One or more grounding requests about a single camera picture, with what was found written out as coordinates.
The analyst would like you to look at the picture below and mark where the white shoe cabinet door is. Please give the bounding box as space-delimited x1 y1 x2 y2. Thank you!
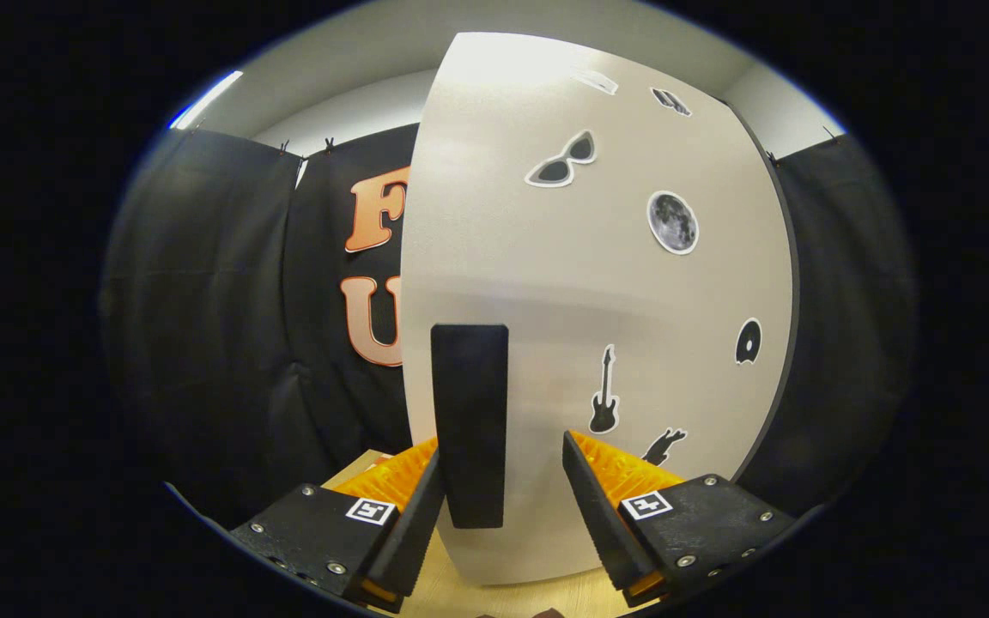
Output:
398 32 798 586

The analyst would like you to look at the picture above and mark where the black cabinet door handle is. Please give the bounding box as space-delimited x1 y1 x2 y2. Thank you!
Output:
430 323 510 530

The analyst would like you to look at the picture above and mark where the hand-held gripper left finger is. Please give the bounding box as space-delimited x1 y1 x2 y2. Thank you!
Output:
228 438 448 615

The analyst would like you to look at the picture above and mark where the ceiling light panel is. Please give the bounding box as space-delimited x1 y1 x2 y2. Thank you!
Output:
170 70 245 131

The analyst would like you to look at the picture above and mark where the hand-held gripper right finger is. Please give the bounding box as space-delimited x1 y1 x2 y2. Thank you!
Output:
561 429 798 610

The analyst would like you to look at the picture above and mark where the black backdrop cloth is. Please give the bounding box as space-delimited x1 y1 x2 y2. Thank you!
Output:
100 124 920 529

